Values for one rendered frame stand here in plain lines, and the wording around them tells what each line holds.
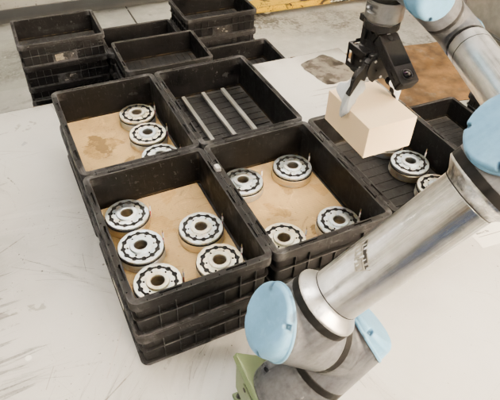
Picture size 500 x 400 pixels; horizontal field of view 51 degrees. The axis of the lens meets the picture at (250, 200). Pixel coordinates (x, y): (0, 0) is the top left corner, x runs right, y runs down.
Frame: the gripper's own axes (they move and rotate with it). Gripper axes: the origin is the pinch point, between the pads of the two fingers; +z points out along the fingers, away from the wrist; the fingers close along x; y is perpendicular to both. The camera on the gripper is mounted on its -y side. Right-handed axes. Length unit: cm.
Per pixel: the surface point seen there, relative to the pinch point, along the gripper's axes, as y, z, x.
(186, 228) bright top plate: 4.1, 23.5, 42.4
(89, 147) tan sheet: 47, 26, 56
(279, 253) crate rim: -16.3, 16.9, 29.1
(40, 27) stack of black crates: 195, 54, 56
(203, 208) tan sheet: 11.9, 26.6, 35.3
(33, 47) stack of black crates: 166, 50, 61
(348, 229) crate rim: -16.0, 16.9, 12.5
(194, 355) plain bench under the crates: -18, 40, 49
